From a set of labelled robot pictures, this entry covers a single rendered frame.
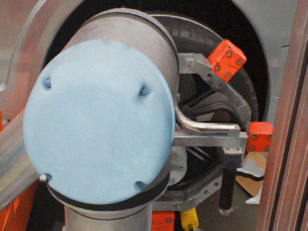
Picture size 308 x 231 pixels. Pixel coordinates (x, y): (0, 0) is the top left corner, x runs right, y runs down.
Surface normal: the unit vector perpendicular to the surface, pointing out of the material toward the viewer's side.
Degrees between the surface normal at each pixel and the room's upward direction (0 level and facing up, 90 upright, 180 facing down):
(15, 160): 87
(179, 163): 90
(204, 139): 90
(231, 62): 90
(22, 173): 104
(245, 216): 0
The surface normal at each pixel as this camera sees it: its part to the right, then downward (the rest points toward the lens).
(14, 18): 0.07, 0.47
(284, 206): -0.99, 0.04
